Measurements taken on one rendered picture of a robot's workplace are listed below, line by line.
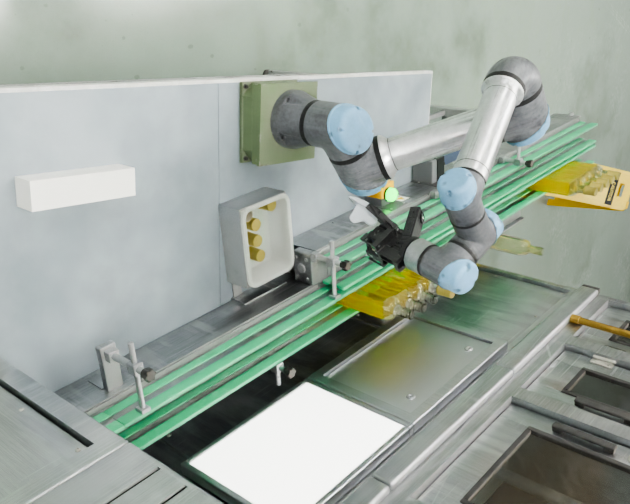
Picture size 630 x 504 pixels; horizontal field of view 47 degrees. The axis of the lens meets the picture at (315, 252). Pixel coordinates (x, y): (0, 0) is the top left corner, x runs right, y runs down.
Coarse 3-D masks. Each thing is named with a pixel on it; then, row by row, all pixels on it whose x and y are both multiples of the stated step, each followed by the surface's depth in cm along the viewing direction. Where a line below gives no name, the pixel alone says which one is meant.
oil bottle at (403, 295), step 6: (372, 282) 208; (378, 282) 208; (372, 288) 205; (378, 288) 204; (384, 288) 204; (390, 288) 204; (396, 288) 204; (402, 288) 203; (396, 294) 200; (402, 294) 200; (408, 294) 201; (402, 300) 199
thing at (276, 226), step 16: (256, 208) 183; (288, 208) 192; (272, 224) 197; (288, 224) 194; (272, 240) 199; (288, 240) 196; (272, 256) 202; (288, 256) 198; (256, 272) 195; (272, 272) 195
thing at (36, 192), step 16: (16, 176) 143; (32, 176) 143; (48, 176) 144; (64, 176) 144; (80, 176) 147; (96, 176) 149; (112, 176) 152; (128, 176) 155; (16, 192) 143; (32, 192) 140; (48, 192) 142; (64, 192) 145; (80, 192) 147; (96, 192) 150; (112, 192) 153; (128, 192) 156; (32, 208) 140; (48, 208) 143
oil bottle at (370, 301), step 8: (360, 288) 204; (368, 288) 203; (352, 296) 202; (360, 296) 200; (368, 296) 199; (376, 296) 199; (384, 296) 198; (392, 296) 198; (344, 304) 206; (352, 304) 203; (360, 304) 201; (368, 304) 199; (376, 304) 197; (384, 304) 195; (392, 304) 195; (368, 312) 200; (376, 312) 198; (384, 312) 196; (392, 312) 196
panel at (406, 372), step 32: (416, 320) 217; (352, 352) 201; (384, 352) 201; (416, 352) 200; (448, 352) 199; (480, 352) 198; (320, 384) 188; (352, 384) 188; (384, 384) 187; (416, 384) 186; (448, 384) 184; (256, 416) 177; (384, 416) 174; (416, 416) 173; (384, 448) 163; (352, 480) 155
